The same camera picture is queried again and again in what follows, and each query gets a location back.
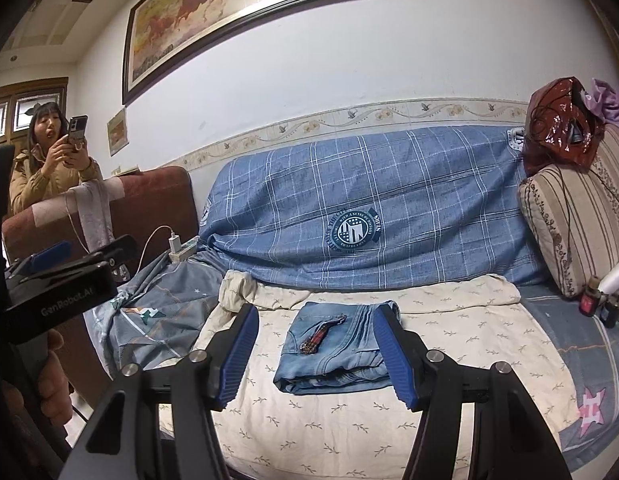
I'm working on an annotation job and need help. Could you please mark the blue-grey sheet with pink star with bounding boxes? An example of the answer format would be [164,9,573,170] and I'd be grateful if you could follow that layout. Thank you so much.
[519,282,619,473]

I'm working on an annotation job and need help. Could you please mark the small framed picture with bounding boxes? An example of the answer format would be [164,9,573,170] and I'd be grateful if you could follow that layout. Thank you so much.
[106,107,129,157]

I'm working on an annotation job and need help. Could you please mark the pale lavender cloth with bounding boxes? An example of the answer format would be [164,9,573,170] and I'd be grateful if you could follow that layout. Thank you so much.
[32,179,126,252]

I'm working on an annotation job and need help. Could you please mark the cream leaf-print sheet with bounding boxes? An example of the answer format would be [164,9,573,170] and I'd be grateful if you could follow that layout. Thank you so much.
[156,270,580,480]

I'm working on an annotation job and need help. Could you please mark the striped beige cushion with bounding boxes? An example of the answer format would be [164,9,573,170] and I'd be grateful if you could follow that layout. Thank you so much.
[518,122,619,301]

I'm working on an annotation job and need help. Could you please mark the purple cloth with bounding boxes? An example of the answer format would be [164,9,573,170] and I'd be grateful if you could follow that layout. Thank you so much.
[587,77,619,123]

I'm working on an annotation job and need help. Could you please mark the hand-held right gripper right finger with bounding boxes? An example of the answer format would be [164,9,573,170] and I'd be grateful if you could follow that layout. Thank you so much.
[372,305,573,480]

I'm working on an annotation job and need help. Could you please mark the small dark bottle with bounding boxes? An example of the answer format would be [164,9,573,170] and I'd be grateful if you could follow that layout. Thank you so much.
[598,296,619,329]

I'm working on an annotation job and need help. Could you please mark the blue denim pants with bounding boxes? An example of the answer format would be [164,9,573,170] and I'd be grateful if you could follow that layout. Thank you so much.
[273,300,403,396]

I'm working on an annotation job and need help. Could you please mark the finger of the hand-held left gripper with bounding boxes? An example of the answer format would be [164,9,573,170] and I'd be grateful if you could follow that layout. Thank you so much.
[6,240,75,279]
[86,234,139,266]

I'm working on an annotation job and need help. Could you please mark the brown armchair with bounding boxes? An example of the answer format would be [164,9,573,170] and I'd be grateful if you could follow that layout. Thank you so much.
[2,166,200,401]

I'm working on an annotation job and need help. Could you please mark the small red bottle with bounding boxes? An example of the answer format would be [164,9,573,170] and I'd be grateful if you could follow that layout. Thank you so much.
[578,276,601,317]

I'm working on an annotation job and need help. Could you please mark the person's left hand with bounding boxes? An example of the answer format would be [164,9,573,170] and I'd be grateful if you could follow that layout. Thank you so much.
[0,329,74,441]

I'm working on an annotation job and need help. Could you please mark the white power strip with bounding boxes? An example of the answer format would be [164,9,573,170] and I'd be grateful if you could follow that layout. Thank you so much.
[168,237,200,264]

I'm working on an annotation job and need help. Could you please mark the large framed horse painting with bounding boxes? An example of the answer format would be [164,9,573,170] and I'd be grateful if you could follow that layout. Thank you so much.
[122,0,426,106]

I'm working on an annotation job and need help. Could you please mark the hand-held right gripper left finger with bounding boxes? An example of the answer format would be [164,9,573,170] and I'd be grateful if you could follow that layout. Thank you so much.
[59,302,260,480]

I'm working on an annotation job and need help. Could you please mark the red-brown plastic bag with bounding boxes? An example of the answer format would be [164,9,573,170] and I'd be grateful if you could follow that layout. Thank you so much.
[522,76,606,170]

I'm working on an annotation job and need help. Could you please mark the grey star-print quilt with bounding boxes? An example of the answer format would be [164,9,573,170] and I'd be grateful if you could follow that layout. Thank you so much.
[84,250,227,383]

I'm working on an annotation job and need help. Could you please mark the white charging cable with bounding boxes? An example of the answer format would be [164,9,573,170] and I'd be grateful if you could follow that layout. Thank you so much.
[136,225,175,274]

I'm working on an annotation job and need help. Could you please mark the wooden window frame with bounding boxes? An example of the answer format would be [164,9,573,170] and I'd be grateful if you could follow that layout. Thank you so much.
[0,76,69,150]

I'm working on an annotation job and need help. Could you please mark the blue plaid sofa cover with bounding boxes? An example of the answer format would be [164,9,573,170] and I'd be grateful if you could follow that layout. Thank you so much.
[198,125,550,292]

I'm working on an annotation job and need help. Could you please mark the white tube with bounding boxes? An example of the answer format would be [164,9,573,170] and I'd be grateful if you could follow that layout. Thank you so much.
[602,255,619,295]

